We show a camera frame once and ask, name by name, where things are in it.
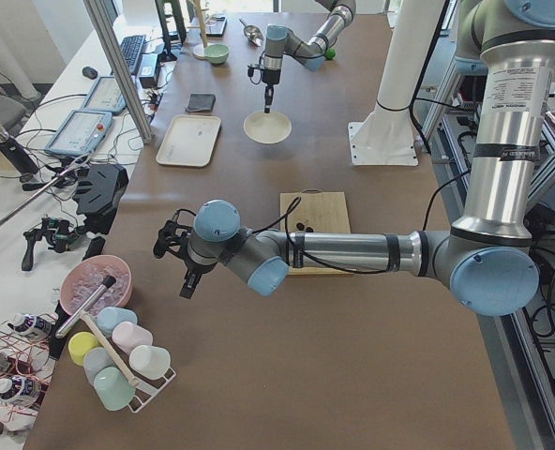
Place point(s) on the cream rectangular rabbit tray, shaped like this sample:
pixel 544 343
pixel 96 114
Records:
pixel 189 141

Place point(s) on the wooden glass holder stand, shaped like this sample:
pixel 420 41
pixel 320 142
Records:
pixel 200 51

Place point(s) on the mint plastic cup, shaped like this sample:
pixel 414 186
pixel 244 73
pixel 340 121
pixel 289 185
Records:
pixel 113 389

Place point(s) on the pink bowl with ice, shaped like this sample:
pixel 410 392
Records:
pixel 88 275

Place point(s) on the blue teach pendant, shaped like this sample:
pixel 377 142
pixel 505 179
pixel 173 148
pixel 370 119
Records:
pixel 105 95
pixel 80 134

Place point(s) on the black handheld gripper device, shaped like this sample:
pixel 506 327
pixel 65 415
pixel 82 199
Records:
pixel 59 233

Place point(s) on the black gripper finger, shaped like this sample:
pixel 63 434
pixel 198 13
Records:
pixel 268 98
pixel 191 280

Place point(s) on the blue plastic cup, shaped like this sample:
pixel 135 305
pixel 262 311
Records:
pixel 109 317

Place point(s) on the cream round plate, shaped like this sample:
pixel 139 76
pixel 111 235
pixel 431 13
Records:
pixel 267 127

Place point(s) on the blue teach pendant far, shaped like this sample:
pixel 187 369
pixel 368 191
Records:
pixel 105 95

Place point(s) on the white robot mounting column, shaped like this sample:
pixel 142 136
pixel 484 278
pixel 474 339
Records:
pixel 385 137

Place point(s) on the black keyboard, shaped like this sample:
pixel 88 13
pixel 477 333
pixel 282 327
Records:
pixel 131 48

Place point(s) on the metal ice scoop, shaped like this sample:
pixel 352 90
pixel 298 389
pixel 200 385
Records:
pixel 253 33

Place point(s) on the black thermos bottle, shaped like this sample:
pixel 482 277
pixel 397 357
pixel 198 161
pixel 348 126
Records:
pixel 16 154

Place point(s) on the metal black-tipped muddler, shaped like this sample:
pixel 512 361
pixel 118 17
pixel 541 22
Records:
pixel 105 285

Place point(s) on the pink plastic cup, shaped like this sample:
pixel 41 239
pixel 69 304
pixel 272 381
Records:
pixel 128 335

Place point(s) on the grey plastic cup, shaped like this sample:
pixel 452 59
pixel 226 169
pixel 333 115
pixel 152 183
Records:
pixel 94 361

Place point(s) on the white plastic cup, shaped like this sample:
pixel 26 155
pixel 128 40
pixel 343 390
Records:
pixel 150 361

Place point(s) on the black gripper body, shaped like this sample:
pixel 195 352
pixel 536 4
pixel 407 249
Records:
pixel 193 269
pixel 269 78

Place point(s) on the wooden cutting board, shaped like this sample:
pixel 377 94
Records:
pixel 325 212

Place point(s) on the mint green bowl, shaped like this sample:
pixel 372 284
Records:
pixel 216 54

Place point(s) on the white cup rack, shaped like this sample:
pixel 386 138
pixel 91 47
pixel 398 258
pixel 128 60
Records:
pixel 147 391

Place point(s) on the black computer mouse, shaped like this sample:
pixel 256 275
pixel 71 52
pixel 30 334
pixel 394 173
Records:
pixel 89 73

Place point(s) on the blue teach pendant near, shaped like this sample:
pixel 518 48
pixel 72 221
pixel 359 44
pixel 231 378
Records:
pixel 80 134

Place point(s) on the grey folded cloth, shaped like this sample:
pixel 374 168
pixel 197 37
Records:
pixel 200 103

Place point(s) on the aluminium frame post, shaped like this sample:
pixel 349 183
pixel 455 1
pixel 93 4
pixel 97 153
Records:
pixel 104 29

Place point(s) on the yellow plastic cup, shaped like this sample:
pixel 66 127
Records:
pixel 80 344

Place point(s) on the black plastic stand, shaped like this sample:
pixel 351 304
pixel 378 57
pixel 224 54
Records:
pixel 98 194

